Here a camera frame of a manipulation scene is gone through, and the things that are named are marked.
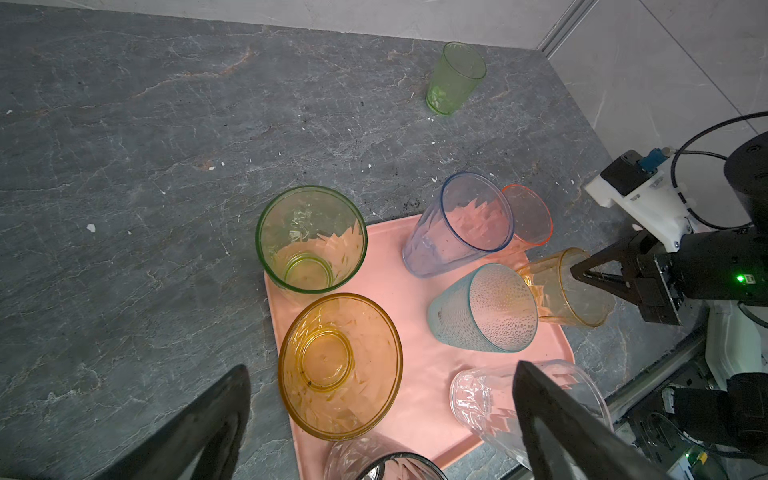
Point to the short green glass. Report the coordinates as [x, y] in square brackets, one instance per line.
[459, 71]

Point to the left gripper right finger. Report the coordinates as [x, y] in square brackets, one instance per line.
[558, 434]

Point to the tall dark grey glass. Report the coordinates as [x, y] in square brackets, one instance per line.
[374, 456]

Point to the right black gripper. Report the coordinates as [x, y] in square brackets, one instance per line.
[644, 278]

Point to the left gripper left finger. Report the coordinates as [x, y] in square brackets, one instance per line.
[207, 433]

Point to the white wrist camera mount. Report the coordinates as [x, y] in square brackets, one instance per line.
[641, 186]

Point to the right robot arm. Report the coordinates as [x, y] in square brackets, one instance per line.
[720, 265]

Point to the tall yellow glass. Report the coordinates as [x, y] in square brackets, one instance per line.
[340, 367]

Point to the tall blue glass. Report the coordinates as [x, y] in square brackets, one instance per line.
[469, 220]

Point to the tall green glass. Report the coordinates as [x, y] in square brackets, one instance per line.
[310, 240]

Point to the teal dimpled glass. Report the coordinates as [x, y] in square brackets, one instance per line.
[490, 309]

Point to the short yellow glass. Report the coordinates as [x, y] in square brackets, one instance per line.
[560, 298]

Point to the pink glass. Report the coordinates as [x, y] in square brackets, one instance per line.
[533, 222]

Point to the clear glass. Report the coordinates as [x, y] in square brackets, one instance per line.
[481, 399]

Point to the pink tray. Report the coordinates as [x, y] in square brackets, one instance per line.
[421, 418]

